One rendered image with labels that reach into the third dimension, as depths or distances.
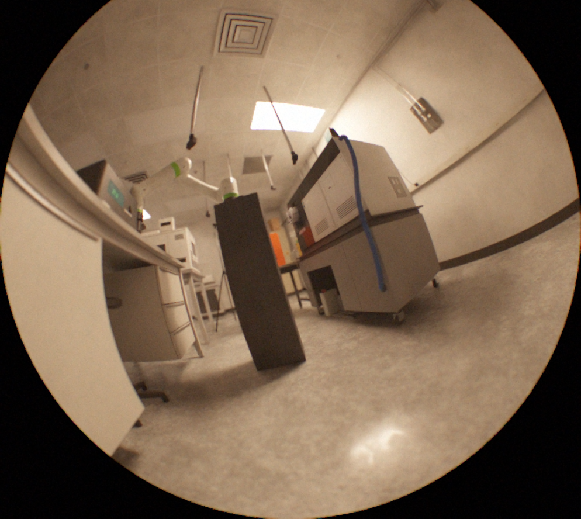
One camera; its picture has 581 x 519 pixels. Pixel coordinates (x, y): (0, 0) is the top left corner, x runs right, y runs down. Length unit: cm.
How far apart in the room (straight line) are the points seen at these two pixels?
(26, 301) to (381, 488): 80
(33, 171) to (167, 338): 107
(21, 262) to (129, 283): 96
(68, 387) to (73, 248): 36
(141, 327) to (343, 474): 122
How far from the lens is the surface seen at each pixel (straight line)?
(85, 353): 61
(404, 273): 125
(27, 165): 56
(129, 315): 135
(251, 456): 73
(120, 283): 138
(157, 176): 130
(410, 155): 228
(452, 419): 66
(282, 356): 118
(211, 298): 450
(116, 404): 68
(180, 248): 229
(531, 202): 207
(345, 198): 133
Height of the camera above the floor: 56
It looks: 15 degrees up
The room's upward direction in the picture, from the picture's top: 17 degrees counter-clockwise
